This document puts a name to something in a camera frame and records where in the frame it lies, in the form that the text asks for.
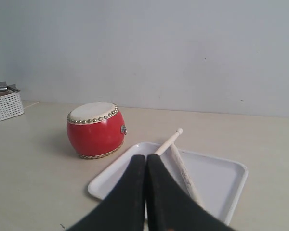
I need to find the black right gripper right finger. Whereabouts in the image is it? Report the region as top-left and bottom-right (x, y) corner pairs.
(146, 154), (234, 231)

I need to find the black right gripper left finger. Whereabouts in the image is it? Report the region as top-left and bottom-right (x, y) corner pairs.
(68, 154), (146, 231)

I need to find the white wooden drumstick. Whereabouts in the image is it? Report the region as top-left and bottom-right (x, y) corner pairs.
(154, 128), (183, 155)
(171, 143), (205, 209)

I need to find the small red drum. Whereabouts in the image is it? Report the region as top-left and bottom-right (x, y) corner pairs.
(67, 102), (127, 159)

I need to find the white plastic tray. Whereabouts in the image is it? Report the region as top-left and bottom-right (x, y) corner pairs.
(88, 142), (248, 225)

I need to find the white storage box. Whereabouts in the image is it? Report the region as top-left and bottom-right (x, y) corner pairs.
(0, 82), (24, 122)

